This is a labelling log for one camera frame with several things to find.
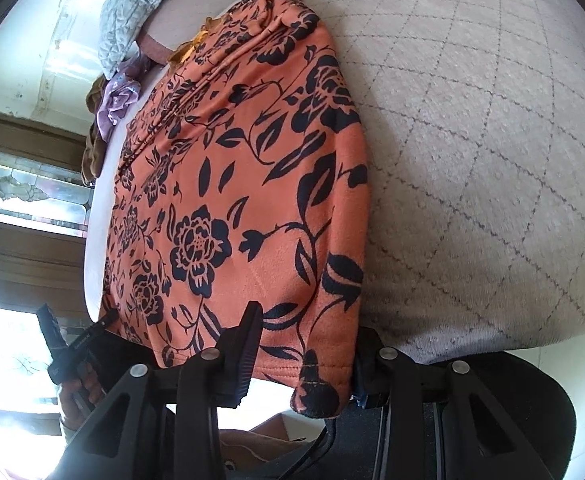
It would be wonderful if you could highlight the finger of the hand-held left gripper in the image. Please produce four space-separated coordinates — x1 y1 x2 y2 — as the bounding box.
72 310 120 357

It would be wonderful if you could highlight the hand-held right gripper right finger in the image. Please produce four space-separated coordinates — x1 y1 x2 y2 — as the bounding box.
352 327 558 480

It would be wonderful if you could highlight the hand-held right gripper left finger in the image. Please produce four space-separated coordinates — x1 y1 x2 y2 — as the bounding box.
47 301 266 480

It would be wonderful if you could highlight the orange black floral garment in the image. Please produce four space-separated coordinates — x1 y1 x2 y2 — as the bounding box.
97 0 370 418

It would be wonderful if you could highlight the person's left forearm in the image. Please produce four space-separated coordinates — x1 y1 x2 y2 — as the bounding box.
60 417 86 443

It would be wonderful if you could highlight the person's left hand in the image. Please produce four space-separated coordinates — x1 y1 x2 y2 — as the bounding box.
57 360 109 431

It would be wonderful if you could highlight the patterned glass pane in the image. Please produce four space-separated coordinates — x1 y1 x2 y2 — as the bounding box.
0 156 94 232

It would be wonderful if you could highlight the brown cloth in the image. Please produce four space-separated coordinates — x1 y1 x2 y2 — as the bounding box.
80 76 112 190

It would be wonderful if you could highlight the light quilted bed cover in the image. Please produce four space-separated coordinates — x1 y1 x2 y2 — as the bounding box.
82 0 585 366

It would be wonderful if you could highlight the purple cloth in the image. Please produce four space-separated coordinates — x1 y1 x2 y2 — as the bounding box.
95 55 152 142

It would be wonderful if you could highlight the pink pillow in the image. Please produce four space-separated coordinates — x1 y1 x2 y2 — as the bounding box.
136 31 172 67

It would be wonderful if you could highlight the yellow cloth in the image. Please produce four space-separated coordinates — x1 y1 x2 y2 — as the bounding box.
166 16 224 67

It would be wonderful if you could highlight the grey quilted blanket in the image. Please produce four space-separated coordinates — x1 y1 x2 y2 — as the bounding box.
98 0 193 80

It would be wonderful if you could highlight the wooden window frame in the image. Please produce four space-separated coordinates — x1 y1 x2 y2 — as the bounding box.
0 106 94 323

